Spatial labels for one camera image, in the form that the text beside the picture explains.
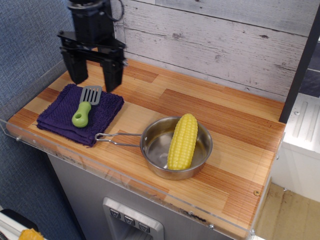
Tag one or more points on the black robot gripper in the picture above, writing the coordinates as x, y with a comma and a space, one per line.
78, 47

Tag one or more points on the grey spatula with green handle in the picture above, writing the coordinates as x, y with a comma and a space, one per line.
90, 96

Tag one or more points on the stainless steel pot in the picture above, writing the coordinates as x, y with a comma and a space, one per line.
155, 143

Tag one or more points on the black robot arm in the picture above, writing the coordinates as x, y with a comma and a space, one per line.
85, 3

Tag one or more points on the purple folded cloth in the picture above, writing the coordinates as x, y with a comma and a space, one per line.
57, 118

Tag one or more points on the clear acrylic edge guard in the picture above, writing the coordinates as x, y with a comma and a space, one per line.
244, 126

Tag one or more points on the yellow toy corn cob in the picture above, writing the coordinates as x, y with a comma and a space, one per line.
183, 143

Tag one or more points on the grey toy fridge cabinet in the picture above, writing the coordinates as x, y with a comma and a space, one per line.
86, 191

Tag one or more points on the silver dispenser button panel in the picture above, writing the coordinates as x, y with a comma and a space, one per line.
126, 223

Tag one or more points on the yellow object bottom corner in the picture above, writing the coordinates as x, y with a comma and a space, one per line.
30, 234

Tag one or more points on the white ribbed side surface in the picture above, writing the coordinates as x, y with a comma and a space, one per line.
303, 126

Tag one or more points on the dark left upright post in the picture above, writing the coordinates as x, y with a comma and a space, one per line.
101, 23

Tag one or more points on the dark upright post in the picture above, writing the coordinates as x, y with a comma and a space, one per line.
101, 23
305, 59

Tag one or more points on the dark right upright post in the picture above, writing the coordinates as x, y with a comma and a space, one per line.
305, 59

